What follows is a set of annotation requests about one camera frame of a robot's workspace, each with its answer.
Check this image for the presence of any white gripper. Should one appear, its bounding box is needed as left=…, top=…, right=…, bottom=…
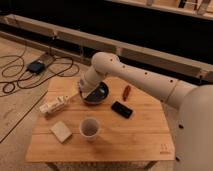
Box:
left=78, top=68, right=105, bottom=99

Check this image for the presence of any black rectangular eraser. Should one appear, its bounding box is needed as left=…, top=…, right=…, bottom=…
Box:
left=111, top=101, right=133, bottom=119

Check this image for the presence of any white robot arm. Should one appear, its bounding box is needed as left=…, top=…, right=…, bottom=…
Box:
left=78, top=52, right=213, bottom=171

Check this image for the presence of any dark blue bowl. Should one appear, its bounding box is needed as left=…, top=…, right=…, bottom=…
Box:
left=83, top=82, right=109, bottom=105

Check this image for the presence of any red pen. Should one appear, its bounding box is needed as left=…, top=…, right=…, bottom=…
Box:
left=123, top=85, right=131, bottom=101

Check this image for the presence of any white lying bottle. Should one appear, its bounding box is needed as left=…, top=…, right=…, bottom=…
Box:
left=39, top=96, right=69, bottom=116

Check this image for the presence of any clear plastic cup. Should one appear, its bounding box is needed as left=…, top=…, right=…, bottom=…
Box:
left=79, top=117, right=100, bottom=142

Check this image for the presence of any black power adapter box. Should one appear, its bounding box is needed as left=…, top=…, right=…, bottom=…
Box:
left=27, top=61, right=45, bottom=74

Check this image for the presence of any beige sponge block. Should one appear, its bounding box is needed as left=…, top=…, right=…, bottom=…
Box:
left=50, top=121, right=72, bottom=143

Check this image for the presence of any wooden table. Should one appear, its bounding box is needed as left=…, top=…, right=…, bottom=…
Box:
left=26, top=77, right=174, bottom=162

